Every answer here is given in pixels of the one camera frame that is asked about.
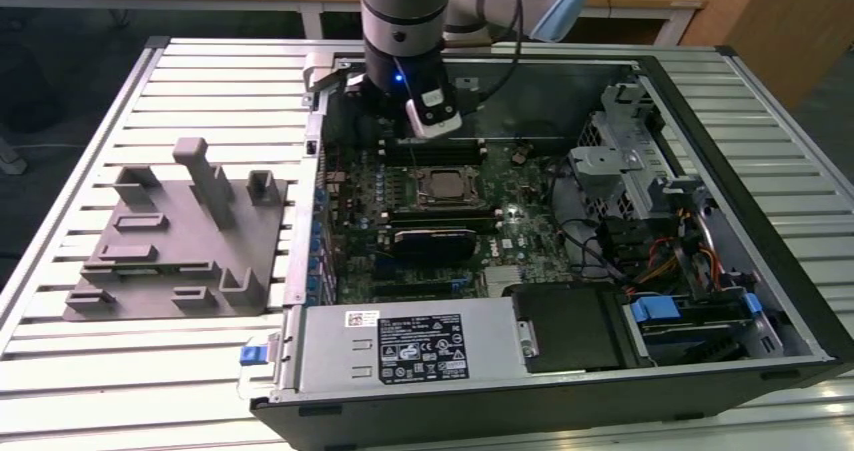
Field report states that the grey metal floor foot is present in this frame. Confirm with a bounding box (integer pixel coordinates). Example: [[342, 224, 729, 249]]
[[0, 135, 30, 175]]

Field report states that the black RAM slot bank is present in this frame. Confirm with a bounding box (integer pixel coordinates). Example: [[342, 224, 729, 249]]
[[375, 137, 487, 168], [384, 208, 501, 236]]

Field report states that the blue disk carrier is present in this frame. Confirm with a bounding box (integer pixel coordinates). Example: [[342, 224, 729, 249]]
[[630, 295, 682, 328]]

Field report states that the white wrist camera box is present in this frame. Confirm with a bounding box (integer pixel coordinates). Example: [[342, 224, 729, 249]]
[[403, 88, 465, 140]]

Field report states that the grey plastic parts rack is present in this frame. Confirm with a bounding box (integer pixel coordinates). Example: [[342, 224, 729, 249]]
[[63, 136, 292, 322]]

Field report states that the black disk drive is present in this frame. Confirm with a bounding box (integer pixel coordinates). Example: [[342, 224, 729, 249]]
[[639, 320, 750, 363]]

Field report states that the CPU socket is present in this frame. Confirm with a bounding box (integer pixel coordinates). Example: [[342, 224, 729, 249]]
[[412, 164, 486, 210]]

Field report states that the green motherboard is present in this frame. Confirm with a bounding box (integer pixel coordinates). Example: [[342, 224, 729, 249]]
[[319, 143, 602, 305]]

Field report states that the grey metal drive cage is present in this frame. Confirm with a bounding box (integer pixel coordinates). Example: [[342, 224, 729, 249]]
[[566, 83, 719, 222]]

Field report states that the black graphics card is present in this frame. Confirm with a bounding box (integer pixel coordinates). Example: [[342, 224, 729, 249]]
[[390, 228, 479, 265]]

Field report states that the coloured wire bundle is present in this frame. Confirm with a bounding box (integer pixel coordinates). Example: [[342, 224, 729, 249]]
[[623, 235, 726, 295]]

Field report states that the black open PC case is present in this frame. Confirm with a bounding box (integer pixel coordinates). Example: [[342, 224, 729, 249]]
[[250, 45, 854, 451]]

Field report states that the silver power supply unit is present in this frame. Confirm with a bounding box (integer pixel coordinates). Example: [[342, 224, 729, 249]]
[[292, 303, 539, 395]]

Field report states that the grey case handle bracket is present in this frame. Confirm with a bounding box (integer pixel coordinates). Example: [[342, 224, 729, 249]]
[[302, 53, 342, 95]]

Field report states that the wooden cabinet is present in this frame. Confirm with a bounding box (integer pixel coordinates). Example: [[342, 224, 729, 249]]
[[679, 0, 854, 117]]

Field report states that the black camera cable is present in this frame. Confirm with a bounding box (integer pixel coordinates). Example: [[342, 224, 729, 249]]
[[466, 0, 526, 107]]

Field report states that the small silver heat sink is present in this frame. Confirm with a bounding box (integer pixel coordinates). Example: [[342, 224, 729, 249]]
[[483, 265, 526, 290]]

